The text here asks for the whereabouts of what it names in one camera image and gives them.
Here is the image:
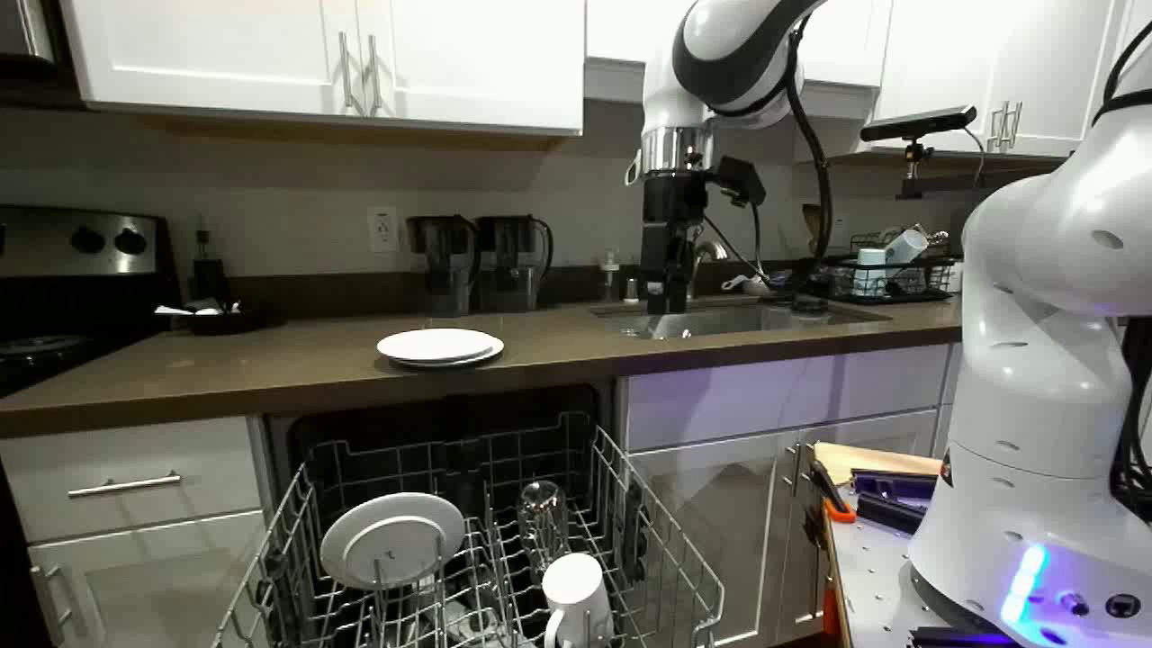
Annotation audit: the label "clear glass jar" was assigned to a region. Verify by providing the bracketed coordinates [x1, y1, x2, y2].
[514, 476, 577, 567]

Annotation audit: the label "dark purple tool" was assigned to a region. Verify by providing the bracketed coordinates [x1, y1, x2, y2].
[848, 468, 943, 534]

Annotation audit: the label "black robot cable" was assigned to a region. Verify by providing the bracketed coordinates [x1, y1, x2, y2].
[779, 42, 837, 270]

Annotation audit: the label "dish drying rack with dishes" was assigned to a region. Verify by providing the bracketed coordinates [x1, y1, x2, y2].
[823, 223, 965, 306]

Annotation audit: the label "grey wire dishwasher rack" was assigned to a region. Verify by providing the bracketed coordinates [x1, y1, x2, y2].
[213, 409, 731, 648]

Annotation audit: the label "orange handled tool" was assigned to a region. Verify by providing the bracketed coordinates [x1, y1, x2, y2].
[802, 452, 865, 528]

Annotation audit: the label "white base cabinet door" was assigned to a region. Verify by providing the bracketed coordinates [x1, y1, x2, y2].
[25, 506, 273, 648]

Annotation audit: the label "built-in dishwasher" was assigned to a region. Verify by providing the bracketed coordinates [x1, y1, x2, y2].
[266, 380, 620, 511]

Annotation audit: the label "black steel stove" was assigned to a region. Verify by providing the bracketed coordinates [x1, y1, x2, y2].
[0, 200, 185, 399]

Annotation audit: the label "tan cardboard sheet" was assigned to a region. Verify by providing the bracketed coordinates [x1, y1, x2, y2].
[808, 440, 946, 489]

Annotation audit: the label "white wall outlet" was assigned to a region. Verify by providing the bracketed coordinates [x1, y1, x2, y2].
[363, 200, 401, 255]

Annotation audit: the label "white ceramic mug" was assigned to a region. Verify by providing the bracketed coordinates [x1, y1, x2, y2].
[537, 547, 616, 648]

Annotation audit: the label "white base cabinet drawers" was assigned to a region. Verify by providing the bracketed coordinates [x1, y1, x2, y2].
[616, 343, 965, 456]

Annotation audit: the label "steel kitchen sink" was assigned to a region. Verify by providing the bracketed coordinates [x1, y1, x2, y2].
[590, 296, 891, 345]

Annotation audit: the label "small dark tray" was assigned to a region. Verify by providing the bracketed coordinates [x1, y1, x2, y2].
[149, 299, 248, 333]

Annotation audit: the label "small soap bottle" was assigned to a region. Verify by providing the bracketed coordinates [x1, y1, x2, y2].
[598, 252, 627, 306]

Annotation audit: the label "white drawer with steel handle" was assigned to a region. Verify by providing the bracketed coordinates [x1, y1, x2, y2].
[0, 414, 269, 547]

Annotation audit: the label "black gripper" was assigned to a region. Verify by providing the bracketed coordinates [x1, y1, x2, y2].
[638, 168, 715, 317]

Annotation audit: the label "white wall cabinet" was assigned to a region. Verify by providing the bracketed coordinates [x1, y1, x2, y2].
[794, 0, 1152, 162]
[58, 0, 590, 140]

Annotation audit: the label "white ceramic plate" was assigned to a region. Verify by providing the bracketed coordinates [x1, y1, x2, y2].
[376, 333, 506, 374]
[316, 489, 470, 593]
[375, 323, 499, 362]

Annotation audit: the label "dark bottle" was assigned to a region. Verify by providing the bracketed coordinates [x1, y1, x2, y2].
[185, 219, 238, 306]

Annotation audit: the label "black camera on stand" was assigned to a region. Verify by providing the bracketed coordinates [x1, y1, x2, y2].
[857, 102, 983, 206]

